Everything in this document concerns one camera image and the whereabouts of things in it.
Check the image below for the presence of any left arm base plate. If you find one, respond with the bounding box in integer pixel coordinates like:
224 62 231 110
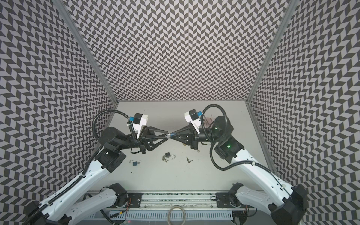
113 192 143 209

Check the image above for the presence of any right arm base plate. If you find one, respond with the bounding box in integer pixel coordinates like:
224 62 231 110
211 192 254 209

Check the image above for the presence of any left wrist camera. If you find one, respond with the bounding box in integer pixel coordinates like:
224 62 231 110
127 113 148 139

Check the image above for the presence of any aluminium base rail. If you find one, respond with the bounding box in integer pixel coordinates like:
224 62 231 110
60 190 299 225

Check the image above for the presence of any grey cable loop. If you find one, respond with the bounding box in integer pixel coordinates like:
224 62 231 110
167 205 187 225

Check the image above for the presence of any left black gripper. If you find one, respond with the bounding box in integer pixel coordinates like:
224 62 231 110
115 126 169 156

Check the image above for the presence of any black padlock with keys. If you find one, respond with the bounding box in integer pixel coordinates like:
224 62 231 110
162 152 176 163

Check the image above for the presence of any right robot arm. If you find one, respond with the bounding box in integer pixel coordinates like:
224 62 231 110
167 104 308 225

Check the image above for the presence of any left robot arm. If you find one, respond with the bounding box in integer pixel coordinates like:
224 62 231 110
24 109 170 225

